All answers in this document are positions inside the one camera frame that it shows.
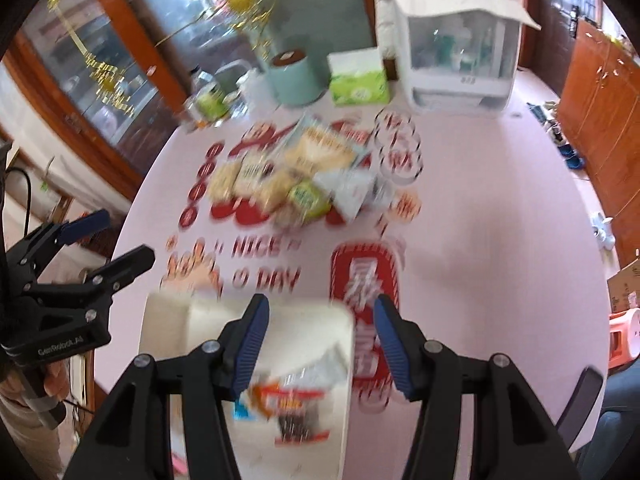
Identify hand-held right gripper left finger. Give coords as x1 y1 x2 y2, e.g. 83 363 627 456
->
65 294 271 480

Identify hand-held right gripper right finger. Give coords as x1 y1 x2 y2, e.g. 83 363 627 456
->
372 292 581 480

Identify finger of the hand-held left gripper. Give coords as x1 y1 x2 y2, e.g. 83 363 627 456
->
81 244 157 307
9 209 112 282

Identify white plastic bin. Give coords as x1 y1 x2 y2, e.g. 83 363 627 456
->
140 292 357 480

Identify green snack packet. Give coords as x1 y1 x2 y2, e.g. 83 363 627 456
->
290 182 331 221

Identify pile of snack packets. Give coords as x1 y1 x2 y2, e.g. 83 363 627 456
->
207 115 396 226

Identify person's left hand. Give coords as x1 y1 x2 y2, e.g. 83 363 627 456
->
42 357 68 413

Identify blue snack packet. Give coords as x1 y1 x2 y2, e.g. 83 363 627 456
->
233 395 257 422

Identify orange snack packet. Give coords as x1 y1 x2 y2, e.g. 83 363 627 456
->
250 380 333 447

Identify silver snack packet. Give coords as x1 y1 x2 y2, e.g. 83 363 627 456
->
280 347 347 396

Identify person's khaki trousers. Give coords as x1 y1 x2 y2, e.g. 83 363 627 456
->
0 395 68 480

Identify glass door gold ornament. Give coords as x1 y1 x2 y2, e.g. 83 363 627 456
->
107 0 376 91
5 0 191 186

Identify small clear bottle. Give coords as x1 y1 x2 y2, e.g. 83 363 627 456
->
182 100 206 131

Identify clear bottle green label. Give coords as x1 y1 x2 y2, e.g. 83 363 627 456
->
189 66 227 122

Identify small glass jar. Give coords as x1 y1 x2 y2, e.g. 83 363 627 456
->
225 91 249 117

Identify pink plastic stool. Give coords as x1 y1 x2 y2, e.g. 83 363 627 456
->
607 307 640 376

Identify dark blue cloth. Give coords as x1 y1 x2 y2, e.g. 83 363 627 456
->
575 360 640 480

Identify small white object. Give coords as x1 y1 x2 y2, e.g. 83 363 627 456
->
590 212 618 251

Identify cardboard box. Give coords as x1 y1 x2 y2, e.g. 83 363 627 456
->
606 259 640 316

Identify mint green canister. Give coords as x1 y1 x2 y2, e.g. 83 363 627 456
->
264 49 325 107

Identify white storage box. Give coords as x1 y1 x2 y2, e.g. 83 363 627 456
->
375 5 523 118

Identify blue slippers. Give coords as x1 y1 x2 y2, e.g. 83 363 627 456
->
557 142 586 171

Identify green tissue box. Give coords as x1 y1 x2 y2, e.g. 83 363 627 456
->
327 47 391 107

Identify wooden cabinet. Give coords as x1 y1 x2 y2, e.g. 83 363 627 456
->
555 15 640 266

